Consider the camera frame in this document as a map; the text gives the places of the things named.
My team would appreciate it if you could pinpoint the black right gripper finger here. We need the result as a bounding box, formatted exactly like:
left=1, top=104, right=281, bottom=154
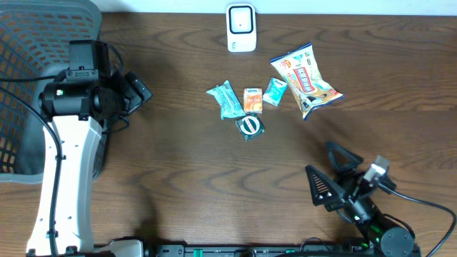
left=305, top=165, right=346, bottom=207
left=326, top=141, right=363, bottom=174

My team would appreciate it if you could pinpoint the light teal wipes pack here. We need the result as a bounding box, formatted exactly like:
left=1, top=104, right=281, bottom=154
left=206, top=80, right=246, bottom=120

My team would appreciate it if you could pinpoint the green white tissue pack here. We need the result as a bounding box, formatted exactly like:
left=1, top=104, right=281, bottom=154
left=263, top=78, right=288, bottom=106

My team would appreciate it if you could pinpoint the dark green Zam-Buk box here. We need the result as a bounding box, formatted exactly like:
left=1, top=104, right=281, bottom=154
left=235, top=115, right=265, bottom=141

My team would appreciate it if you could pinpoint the yellow antibacterial wipes bag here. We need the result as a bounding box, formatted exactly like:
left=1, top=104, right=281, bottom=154
left=270, top=42, right=344, bottom=120

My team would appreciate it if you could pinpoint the orange tissue pack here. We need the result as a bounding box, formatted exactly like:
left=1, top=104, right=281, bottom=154
left=243, top=88, right=263, bottom=114

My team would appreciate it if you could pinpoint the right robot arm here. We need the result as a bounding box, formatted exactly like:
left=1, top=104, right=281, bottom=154
left=305, top=141, right=415, bottom=256

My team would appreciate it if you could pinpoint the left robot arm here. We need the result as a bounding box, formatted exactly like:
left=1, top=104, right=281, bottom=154
left=26, top=40, right=152, bottom=256

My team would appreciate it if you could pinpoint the white barcode scanner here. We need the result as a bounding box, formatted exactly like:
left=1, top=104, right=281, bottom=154
left=226, top=3, right=257, bottom=53

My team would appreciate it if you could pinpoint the dark grey plastic basket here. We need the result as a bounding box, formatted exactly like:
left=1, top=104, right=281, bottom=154
left=1, top=0, right=102, bottom=183

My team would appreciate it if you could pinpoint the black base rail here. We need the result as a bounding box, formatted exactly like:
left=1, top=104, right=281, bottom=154
left=153, top=243, right=423, bottom=257

